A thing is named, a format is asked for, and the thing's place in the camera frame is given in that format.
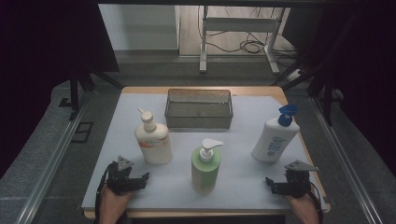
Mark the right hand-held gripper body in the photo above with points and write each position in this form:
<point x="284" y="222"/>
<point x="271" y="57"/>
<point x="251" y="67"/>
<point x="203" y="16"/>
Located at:
<point x="295" y="185"/>

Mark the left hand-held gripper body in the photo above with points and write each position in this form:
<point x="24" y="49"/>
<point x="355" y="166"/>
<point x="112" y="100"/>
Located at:
<point x="120" y="182"/>

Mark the cream pump bottle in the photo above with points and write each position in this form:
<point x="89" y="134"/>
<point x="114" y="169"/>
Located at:
<point x="154" y="140"/>

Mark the person's left hand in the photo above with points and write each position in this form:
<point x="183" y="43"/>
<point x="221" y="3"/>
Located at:
<point x="113" y="202"/>

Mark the person's right hand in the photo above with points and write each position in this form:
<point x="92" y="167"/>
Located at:
<point x="303" y="205"/>

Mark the white bottle with blue pump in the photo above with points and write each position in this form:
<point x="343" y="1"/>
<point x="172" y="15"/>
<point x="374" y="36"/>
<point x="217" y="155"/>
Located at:
<point x="274" y="141"/>

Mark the green pump bottle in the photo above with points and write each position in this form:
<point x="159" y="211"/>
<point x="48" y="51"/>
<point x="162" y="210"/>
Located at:
<point x="205" y="168"/>

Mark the black metal stand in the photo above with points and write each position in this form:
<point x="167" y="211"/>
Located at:
<point x="74" y="93"/>
<point x="327" y="102"/>

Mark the white power strip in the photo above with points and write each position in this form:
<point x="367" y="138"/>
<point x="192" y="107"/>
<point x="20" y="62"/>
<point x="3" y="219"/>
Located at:
<point x="295" y="75"/>

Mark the black curtain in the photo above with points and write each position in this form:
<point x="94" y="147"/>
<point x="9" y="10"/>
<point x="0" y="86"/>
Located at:
<point x="367" y="62"/>
<point x="37" y="62"/>

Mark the aluminium rail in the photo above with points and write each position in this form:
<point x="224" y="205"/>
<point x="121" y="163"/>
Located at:
<point x="345" y="161"/>
<point x="53" y="161"/>

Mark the white metal desk frame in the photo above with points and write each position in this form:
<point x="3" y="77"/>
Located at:
<point x="239" y="23"/>

